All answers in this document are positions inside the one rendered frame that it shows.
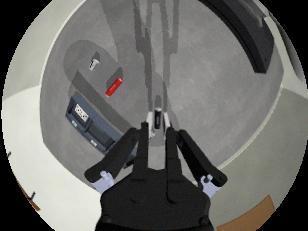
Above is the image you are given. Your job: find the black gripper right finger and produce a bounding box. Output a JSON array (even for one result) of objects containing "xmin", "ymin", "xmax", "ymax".
[{"xmin": 163, "ymin": 113, "xmax": 228, "ymax": 205}]

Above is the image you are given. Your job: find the red battery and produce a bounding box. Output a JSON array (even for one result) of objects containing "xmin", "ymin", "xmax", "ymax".
[{"xmin": 105, "ymin": 78, "xmax": 123, "ymax": 97}]

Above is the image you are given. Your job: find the black rack of bins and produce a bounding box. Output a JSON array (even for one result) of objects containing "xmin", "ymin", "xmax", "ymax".
[{"xmin": 65, "ymin": 94, "xmax": 137, "ymax": 169}]

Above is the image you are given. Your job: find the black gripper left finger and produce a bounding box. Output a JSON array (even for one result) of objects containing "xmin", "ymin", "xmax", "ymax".
[{"xmin": 84, "ymin": 112, "xmax": 152, "ymax": 204}]

